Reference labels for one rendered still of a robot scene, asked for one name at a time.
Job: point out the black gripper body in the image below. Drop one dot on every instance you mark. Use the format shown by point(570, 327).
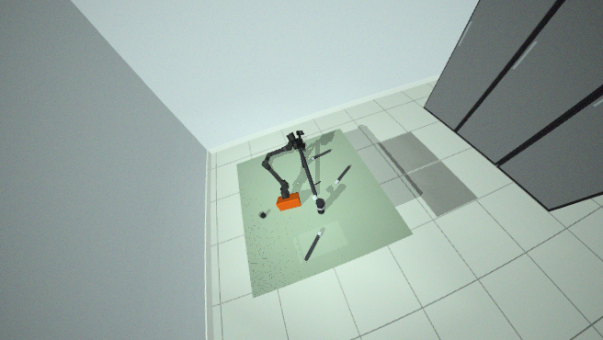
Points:
point(299, 133)

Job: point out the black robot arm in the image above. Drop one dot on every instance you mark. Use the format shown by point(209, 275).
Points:
point(284, 185)

